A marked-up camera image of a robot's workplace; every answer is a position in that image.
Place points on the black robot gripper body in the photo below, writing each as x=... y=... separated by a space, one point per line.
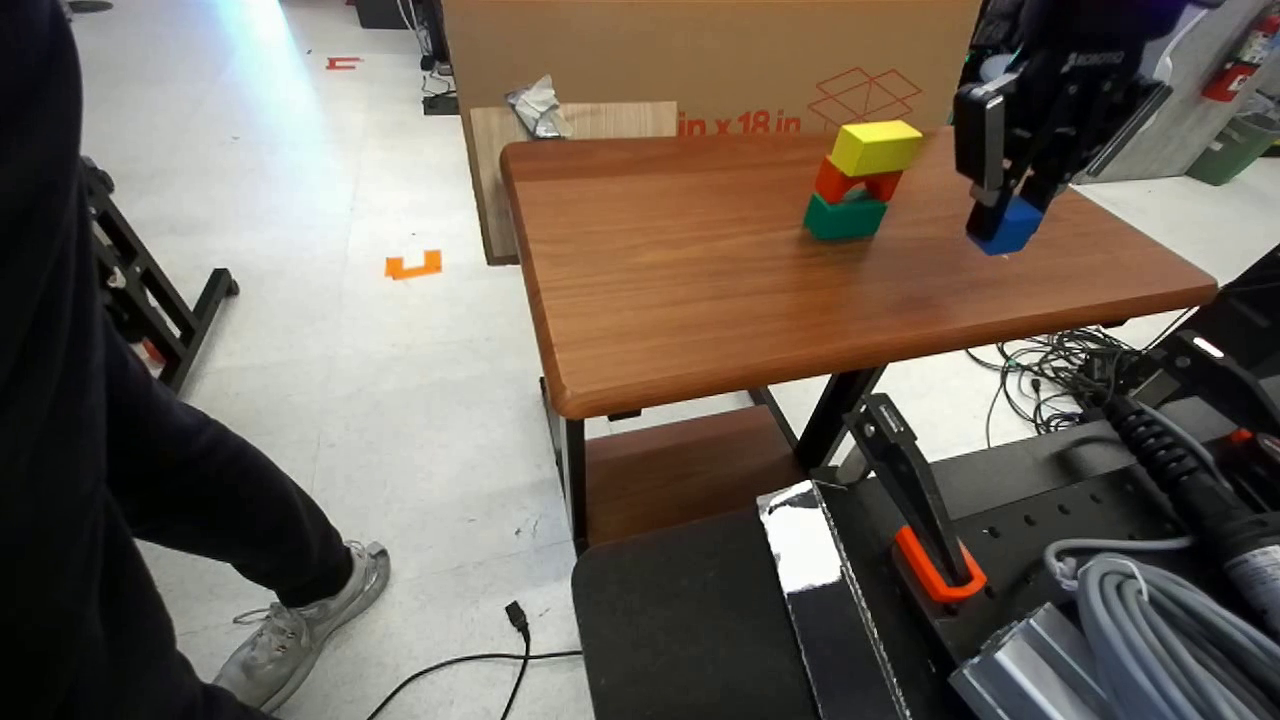
x=1045 y=86

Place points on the blue block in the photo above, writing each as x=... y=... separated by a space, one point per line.
x=1000 y=231

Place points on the yellow block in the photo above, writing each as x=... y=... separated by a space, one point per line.
x=873 y=149

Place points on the green block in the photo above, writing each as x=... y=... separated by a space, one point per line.
x=854 y=217

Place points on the red block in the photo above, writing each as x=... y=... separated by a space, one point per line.
x=839 y=184

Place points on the large cardboard box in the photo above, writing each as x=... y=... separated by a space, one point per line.
x=731 y=64

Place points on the black table leg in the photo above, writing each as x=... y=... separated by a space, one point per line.
x=843 y=393

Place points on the black perforated board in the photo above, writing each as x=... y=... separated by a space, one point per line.
x=1098 y=610

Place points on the right orange black clamp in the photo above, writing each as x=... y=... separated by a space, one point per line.
x=927 y=537

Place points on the wooden lower shelf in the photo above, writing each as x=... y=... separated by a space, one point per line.
x=675 y=474

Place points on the orange floor tape marker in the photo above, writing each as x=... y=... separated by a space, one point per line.
x=421 y=266

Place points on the grey sneaker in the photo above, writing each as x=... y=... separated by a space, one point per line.
x=278 y=659

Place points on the person in dark clothes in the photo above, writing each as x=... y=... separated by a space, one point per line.
x=98 y=458

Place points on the black stand frame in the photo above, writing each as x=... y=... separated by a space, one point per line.
x=137 y=293

